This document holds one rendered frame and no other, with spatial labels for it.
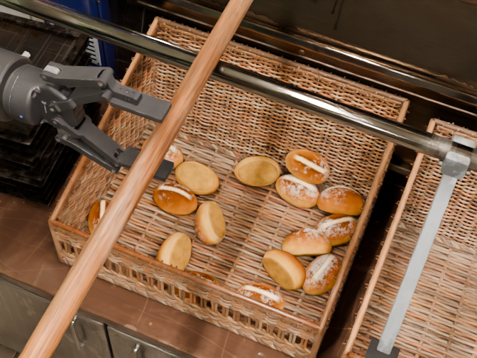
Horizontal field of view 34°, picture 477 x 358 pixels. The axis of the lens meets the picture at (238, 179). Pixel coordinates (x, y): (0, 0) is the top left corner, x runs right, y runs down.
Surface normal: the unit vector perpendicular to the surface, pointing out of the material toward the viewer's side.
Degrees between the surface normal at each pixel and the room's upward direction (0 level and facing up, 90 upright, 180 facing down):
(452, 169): 90
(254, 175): 50
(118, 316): 0
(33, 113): 90
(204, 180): 26
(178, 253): 54
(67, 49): 0
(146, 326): 0
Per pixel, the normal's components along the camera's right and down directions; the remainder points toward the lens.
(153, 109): 0.04, -0.58
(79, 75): -0.30, -0.66
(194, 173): -0.15, -0.20
